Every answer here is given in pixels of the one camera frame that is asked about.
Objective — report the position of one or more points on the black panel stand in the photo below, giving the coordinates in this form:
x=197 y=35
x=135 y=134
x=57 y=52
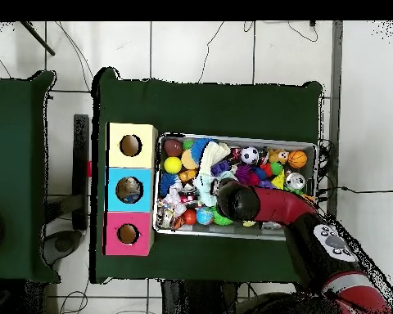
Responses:
x=81 y=170

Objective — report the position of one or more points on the small blue spiky ball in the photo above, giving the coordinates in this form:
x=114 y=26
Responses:
x=167 y=183

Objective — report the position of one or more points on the large green spiky ball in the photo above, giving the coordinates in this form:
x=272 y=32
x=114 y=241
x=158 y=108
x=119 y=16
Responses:
x=221 y=221

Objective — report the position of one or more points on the shallow clear mesh bin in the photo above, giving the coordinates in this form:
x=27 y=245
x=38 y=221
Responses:
x=265 y=141

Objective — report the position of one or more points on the large blue spiky ball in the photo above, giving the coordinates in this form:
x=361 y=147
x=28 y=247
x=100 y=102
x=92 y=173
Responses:
x=198 y=147

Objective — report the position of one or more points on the light blue knitted cloth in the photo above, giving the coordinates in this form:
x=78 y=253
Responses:
x=203 y=183

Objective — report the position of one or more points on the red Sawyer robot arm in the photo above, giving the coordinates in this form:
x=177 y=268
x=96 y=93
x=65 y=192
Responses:
x=281 y=206

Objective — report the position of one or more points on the black tripod leg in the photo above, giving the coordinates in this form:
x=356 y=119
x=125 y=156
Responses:
x=37 y=38

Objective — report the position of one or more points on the dark green side table cloth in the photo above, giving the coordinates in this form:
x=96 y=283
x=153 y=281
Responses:
x=13 y=147

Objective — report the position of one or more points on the brown toy football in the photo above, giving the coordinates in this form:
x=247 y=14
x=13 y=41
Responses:
x=173 y=148

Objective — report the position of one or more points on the purple plastic block toy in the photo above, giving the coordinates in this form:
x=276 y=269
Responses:
x=265 y=183

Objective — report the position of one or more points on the orange toy basketball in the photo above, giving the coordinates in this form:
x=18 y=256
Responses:
x=297 y=159

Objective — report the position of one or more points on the yellow ball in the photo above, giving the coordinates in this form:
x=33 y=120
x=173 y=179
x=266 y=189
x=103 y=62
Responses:
x=173 y=165

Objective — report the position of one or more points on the black and white soccer ball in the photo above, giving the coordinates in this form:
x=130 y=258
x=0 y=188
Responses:
x=249 y=155

